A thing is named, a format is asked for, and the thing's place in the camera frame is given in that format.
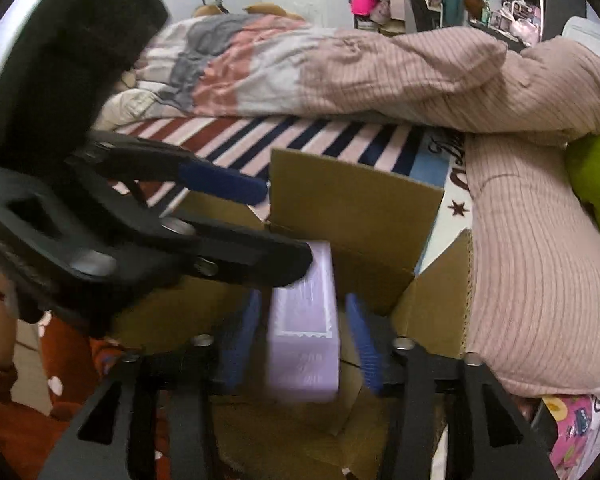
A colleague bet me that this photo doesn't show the white headboard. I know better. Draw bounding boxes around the white headboard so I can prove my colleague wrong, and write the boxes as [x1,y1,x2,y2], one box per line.
[562,16,600,57]

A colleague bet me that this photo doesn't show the purple rectangular box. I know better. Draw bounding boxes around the purple rectangular box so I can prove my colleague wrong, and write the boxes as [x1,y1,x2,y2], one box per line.
[266,242,340,403]

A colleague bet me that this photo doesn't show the cardboard box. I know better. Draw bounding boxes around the cardboard box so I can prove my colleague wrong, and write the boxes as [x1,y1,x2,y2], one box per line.
[111,146,477,480]

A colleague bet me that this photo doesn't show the dark shelving unit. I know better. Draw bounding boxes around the dark shelving unit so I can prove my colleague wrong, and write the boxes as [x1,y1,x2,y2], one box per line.
[467,0,588,52]

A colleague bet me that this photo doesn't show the patchwork pink grey quilt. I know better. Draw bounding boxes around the patchwork pink grey quilt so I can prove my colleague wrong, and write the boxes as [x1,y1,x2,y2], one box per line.
[96,14,600,398]

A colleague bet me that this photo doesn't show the striped pink fleece blanket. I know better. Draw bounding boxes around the striped pink fleece blanket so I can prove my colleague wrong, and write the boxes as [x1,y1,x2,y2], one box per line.
[107,115,474,221]

